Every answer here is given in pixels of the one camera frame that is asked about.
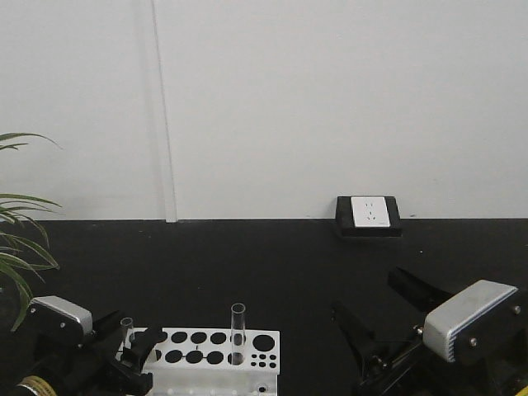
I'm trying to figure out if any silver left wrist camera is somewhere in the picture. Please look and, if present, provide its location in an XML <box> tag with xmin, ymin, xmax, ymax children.
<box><xmin>26</xmin><ymin>295</ymin><xmax>93</xmax><ymax>346</ymax></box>

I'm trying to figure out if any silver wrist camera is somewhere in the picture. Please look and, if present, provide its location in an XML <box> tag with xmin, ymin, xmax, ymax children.
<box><xmin>422</xmin><ymin>280</ymin><xmax>519</xmax><ymax>363</ymax></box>
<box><xmin>26</xmin><ymin>295</ymin><xmax>93</xmax><ymax>346</ymax></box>

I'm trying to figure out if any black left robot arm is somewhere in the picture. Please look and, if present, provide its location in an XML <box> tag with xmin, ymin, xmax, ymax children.
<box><xmin>5</xmin><ymin>308</ymin><xmax>163</xmax><ymax>395</ymax></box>

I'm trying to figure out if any black white wall socket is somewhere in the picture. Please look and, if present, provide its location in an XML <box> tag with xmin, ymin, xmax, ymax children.
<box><xmin>335</xmin><ymin>196</ymin><xmax>403</xmax><ymax>238</ymax></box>

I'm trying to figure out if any white test tube rack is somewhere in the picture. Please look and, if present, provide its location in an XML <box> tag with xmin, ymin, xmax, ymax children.
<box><xmin>115</xmin><ymin>328</ymin><xmax>281</xmax><ymax>396</ymax></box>

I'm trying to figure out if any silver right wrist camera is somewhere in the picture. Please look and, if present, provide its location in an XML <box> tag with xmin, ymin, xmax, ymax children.
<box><xmin>422</xmin><ymin>280</ymin><xmax>519</xmax><ymax>363</ymax></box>

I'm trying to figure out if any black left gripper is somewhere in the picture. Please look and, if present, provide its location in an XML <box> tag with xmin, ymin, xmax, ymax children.
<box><xmin>36</xmin><ymin>310</ymin><xmax>165</xmax><ymax>395</ymax></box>

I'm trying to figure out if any green potted plant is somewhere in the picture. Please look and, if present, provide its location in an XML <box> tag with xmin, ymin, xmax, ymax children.
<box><xmin>0</xmin><ymin>132</ymin><xmax>64</xmax><ymax>333</ymax></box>

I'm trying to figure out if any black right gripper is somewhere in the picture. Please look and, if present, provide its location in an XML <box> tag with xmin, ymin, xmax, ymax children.
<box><xmin>331</xmin><ymin>267</ymin><xmax>453</xmax><ymax>395</ymax></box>

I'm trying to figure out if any short clear test tube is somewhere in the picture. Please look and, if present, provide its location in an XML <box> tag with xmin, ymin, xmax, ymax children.
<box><xmin>120</xmin><ymin>317</ymin><xmax>134</xmax><ymax>344</ymax></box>

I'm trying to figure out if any tall clear test tube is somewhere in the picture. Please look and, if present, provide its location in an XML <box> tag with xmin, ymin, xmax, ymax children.
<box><xmin>231</xmin><ymin>303</ymin><xmax>246</xmax><ymax>365</ymax></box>

